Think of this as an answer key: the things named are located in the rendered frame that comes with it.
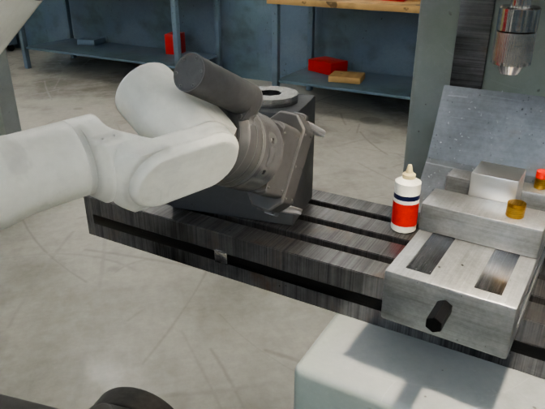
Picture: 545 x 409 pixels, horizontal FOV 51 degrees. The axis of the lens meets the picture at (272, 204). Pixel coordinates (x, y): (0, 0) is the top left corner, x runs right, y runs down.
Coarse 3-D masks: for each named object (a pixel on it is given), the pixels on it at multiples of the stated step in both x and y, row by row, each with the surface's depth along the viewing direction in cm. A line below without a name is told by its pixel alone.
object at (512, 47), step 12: (504, 24) 68; (516, 24) 68; (528, 24) 67; (504, 36) 69; (516, 36) 68; (528, 36) 68; (504, 48) 69; (516, 48) 69; (528, 48) 69; (492, 60) 71; (504, 60) 70; (516, 60) 69; (528, 60) 70
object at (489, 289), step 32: (544, 192) 78; (416, 256) 71; (448, 256) 71; (480, 256) 71; (512, 256) 71; (544, 256) 82; (384, 288) 69; (416, 288) 67; (448, 288) 65; (480, 288) 64; (512, 288) 64; (416, 320) 68; (448, 320) 66; (480, 320) 64; (512, 320) 62
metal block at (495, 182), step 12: (480, 168) 78; (492, 168) 78; (504, 168) 78; (516, 168) 78; (480, 180) 76; (492, 180) 76; (504, 180) 75; (516, 180) 74; (480, 192) 77; (492, 192) 76; (504, 192) 75; (516, 192) 74
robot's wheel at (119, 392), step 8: (112, 392) 105; (120, 392) 104; (128, 392) 104; (136, 392) 104; (144, 392) 104; (104, 400) 104; (112, 400) 103; (120, 400) 102; (128, 400) 102; (136, 400) 102; (144, 400) 102; (152, 400) 103; (160, 400) 104; (136, 408) 101; (144, 408) 101; (152, 408) 102; (160, 408) 102; (168, 408) 104
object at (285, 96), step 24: (264, 96) 90; (288, 96) 90; (312, 96) 95; (312, 120) 95; (312, 144) 98; (312, 168) 100; (216, 192) 95; (240, 192) 94; (240, 216) 96; (264, 216) 94; (288, 216) 93
